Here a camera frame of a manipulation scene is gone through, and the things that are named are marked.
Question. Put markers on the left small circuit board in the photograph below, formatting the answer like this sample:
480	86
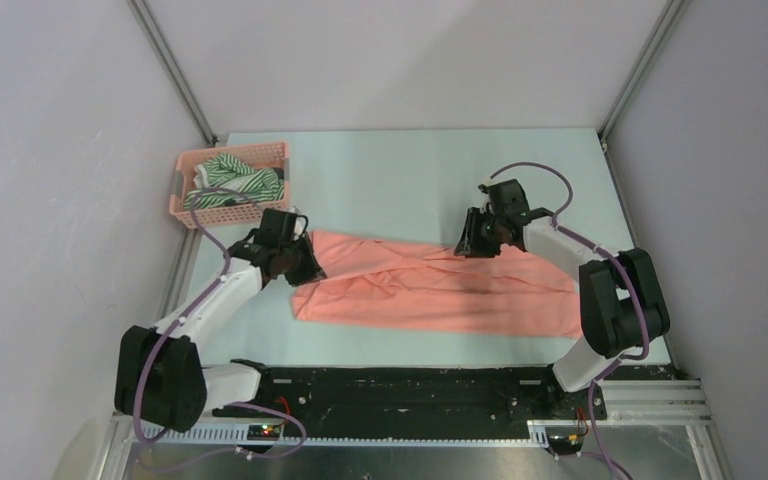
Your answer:
264	432

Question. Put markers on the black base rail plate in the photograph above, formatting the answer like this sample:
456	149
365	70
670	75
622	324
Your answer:
420	403

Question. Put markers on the aluminium toothed cable duct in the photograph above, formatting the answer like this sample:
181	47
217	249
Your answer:
235	434

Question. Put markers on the salmon pink t-shirt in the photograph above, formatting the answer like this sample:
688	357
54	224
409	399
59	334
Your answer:
413	286

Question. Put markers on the aluminium corner post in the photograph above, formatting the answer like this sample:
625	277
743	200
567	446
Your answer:
159	44
667	21

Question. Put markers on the small circuit board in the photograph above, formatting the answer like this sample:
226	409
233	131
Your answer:
264	432
565	440

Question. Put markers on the green white striped garment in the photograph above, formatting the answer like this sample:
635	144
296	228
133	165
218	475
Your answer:
224	180

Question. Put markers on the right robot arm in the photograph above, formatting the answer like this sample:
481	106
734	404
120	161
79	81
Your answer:
621	304

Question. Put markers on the right aluminium corner post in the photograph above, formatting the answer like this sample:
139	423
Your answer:
667	21

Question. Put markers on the right small circuit board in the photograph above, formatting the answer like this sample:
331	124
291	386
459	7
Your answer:
565	440

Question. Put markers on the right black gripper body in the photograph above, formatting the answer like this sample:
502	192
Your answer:
482	235

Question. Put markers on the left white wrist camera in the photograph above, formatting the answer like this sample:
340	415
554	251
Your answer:
300	226

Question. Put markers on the left aluminium corner post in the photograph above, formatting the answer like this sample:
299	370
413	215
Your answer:
159	44

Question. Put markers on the pink plastic laundry basket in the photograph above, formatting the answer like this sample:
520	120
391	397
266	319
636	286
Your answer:
273	154

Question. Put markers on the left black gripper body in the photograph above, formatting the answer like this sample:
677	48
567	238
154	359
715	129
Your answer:
300	266

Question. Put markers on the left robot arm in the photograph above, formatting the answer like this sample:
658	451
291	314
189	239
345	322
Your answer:
161	378

